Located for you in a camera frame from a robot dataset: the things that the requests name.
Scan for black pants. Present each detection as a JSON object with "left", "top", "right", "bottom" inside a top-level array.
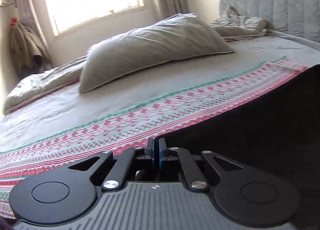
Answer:
[{"left": 163, "top": 65, "right": 319, "bottom": 229}]

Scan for patterned bedspread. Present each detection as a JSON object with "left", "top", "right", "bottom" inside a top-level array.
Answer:
[{"left": 1, "top": 34, "right": 319, "bottom": 219}]

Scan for grey pillow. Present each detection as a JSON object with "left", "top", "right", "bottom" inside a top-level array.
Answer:
[{"left": 79, "top": 14, "right": 234, "bottom": 94}]

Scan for folded grey duvet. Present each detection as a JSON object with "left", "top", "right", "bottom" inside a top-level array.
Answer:
[{"left": 3, "top": 56, "right": 87, "bottom": 115}]

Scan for crumpled grey blanket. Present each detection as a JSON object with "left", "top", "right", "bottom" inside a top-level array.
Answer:
[{"left": 209, "top": 6, "right": 270, "bottom": 42}]

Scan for hanging khaki jacket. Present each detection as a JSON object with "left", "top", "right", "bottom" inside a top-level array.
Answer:
[{"left": 9, "top": 21, "right": 52, "bottom": 80}]

